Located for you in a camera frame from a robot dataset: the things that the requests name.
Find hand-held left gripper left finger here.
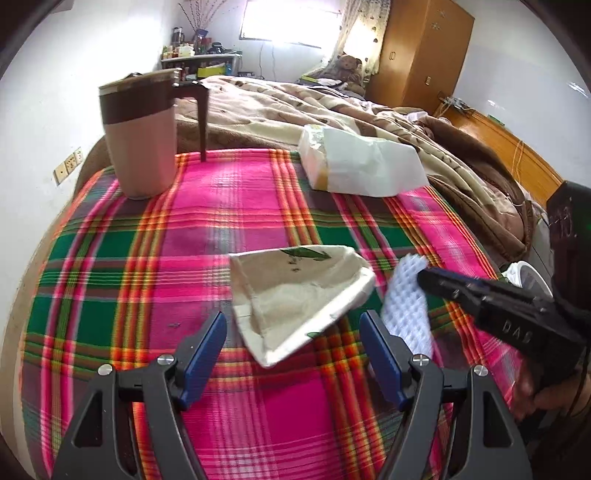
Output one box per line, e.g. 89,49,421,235
52,311,228,480

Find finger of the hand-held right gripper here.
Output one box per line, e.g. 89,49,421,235
417,268,490,324

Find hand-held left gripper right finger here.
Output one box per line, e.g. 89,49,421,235
359,310,536,480

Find white round trash bin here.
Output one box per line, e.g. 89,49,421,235
501,261,554,301

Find foam mesh pad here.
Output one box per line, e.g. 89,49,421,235
381,254,435,358

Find beige paper bag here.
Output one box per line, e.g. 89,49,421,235
229,244,377,369

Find person's right hand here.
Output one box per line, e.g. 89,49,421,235
510,355,583,423

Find pink plaid bedsheet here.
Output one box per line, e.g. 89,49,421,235
21,148,532,480

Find white and yellow tissue pack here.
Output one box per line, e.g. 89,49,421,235
298,124,428,198

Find wooden bed headboard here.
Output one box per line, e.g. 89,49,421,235
443,108,566,190

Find pink and brown mug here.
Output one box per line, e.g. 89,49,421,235
98,68,209,200

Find wooden wardrobe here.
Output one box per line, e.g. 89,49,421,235
367,0,475,118

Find brown teddy bear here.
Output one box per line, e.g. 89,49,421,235
323,54,365,95

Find brown patterned blanket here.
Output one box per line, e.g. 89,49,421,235
74,76,536,264

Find patterned curtain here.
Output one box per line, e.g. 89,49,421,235
330,0,393,77

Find cluttered shelf desk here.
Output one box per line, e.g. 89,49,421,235
161,28,243,81

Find window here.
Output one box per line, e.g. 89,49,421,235
240,0,345,49

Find decorative branches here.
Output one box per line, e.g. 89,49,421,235
178,0,222,33

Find power strip with cables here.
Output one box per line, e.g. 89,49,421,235
436,92,468,112

